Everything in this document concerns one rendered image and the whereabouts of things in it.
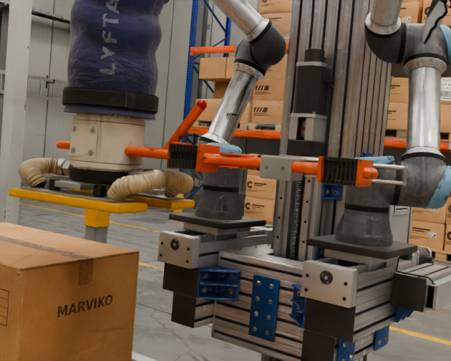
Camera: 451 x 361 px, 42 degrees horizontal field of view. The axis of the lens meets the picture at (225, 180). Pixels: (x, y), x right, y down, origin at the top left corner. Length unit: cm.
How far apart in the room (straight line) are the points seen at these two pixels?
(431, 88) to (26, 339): 121
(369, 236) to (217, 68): 898
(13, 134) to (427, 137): 354
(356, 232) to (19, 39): 359
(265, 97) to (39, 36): 479
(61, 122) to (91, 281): 1098
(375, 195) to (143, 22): 72
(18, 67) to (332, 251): 351
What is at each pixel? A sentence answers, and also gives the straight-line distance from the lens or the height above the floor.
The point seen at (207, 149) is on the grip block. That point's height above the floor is 125.
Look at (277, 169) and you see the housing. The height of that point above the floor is 122.
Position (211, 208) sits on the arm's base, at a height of 107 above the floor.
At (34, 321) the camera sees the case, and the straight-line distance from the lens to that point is 149.
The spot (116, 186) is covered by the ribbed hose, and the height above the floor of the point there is 116.
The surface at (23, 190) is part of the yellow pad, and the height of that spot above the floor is 112.
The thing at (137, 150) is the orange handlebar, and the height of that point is 123.
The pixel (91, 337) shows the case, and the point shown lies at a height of 74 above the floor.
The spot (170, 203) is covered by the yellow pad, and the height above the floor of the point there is 112.
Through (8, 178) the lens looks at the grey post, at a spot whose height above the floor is 90.
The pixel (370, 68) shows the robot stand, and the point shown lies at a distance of 190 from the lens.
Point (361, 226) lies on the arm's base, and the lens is 157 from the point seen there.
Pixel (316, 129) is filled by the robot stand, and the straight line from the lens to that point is 178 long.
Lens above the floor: 125
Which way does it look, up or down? 3 degrees down
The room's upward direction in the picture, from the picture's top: 5 degrees clockwise
